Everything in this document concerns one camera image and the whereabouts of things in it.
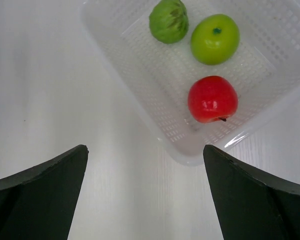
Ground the red fake tomato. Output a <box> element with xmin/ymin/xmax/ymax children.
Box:
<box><xmin>187</xmin><ymin>75</ymin><xmax>239</xmax><ymax>124</ymax></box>

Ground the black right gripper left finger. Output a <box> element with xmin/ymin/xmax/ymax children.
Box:
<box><xmin>0</xmin><ymin>145</ymin><xmax>89</xmax><ymax>240</ymax></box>

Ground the green fake apple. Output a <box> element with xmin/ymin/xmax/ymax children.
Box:
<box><xmin>190</xmin><ymin>13</ymin><xmax>240</xmax><ymax>66</ymax></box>

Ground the white perforated plastic basket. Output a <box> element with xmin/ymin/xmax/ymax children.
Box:
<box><xmin>80</xmin><ymin>0</ymin><xmax>300</xmax><ymax>166</ymax></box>

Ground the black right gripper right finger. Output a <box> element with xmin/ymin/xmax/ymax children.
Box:
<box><xmin>203</xmin><ymin>145</ymin><xmax>300</xmax><ymax>240</ymax></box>

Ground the green fake lime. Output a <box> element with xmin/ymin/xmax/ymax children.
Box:
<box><xmin>149</xmin><ymin>0</ymin><xmax>189</xmax><ymax>44</ymax></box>

